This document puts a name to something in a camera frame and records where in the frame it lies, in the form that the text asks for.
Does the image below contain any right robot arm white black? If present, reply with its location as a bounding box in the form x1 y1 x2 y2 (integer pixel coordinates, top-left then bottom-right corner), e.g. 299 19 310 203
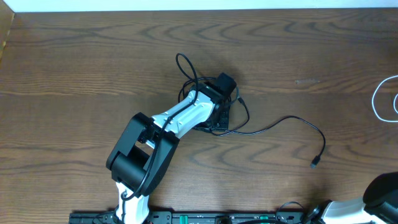
303 172 397 224

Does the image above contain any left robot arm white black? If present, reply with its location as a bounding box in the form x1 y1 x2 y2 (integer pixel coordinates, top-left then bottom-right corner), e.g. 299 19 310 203
106 81 236 223

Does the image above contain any long black USB cable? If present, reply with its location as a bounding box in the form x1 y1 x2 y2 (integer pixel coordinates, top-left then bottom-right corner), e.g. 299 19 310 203
211 95 326 169

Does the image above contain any white USB cable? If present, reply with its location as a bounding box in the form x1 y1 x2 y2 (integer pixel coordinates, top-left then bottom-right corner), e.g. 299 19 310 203
371 74 398 123

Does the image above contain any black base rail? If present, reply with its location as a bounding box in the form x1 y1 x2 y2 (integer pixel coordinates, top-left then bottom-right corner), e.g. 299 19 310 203
68 211 305 224

